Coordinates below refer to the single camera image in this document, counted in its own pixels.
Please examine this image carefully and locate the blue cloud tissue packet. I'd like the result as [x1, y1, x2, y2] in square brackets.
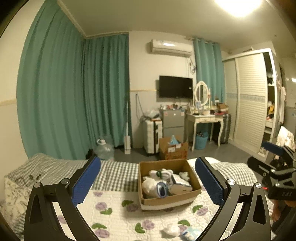
[181, 227, 202, 241]

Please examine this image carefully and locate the patterned pillow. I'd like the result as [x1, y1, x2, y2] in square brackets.
[1, 177, 32, 240]

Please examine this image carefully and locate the crumpled beige tissue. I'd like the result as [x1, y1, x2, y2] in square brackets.
[163, 223, 180, 237]

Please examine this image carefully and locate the dark checked suitcase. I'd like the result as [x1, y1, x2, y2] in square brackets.
[219, 113, 232, 144]

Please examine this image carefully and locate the clear water jug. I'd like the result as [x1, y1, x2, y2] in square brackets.
[94, 135, 114, 161]

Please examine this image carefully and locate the white louvered wardrobe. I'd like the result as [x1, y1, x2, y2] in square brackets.
[223, 48, 278, 159]

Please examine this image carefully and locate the open cardboard box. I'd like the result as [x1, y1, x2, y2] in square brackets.
[138, 159, 201, 211]

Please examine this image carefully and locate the black wall television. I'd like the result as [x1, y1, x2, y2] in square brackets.
[159, 75, 193, 98]

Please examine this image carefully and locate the white dressing table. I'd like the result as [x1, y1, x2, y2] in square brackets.
[186, 113, 224, 151]

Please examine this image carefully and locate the small teal curtain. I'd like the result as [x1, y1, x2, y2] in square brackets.
[193, 37, 226, 102]

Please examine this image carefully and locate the silver mini fridge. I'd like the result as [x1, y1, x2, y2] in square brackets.
[161, 109, 185, 141]

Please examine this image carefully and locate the grey checked bed sheet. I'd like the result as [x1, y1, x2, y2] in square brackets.
[4, 152, 277, 241]

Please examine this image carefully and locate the oval vanity mirror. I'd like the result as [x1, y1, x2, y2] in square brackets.
[193, 81, 210, 108]

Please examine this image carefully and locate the large green curtain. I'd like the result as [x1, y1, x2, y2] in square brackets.
[16, 1, 130, 160]

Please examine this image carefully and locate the white sock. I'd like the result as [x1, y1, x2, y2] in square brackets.
[142, 168, 173, 198]

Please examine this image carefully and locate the white floor mop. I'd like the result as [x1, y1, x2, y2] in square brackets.
[125, 93, 131, 155]

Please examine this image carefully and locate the dark cotton pad pack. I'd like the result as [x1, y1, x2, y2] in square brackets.
[167, 174, 193, 195]

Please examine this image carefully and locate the person's right hand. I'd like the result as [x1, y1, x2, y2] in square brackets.
[271, 200, 281, 222]

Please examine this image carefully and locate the floral white quilt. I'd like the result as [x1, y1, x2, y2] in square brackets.
[52, 188, 243, 241]

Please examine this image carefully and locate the white air conditioner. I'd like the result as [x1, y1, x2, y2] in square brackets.
[151, 39, 193, 57]

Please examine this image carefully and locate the white suitcase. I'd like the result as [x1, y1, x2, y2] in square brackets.
[142, 119, 163, 155]

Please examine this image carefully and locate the cardboard box on floor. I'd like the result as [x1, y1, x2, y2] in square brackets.
[159, 137, 189, 160]

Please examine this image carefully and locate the blue laundry basket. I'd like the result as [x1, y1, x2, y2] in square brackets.
[194, 132, 208, 150]

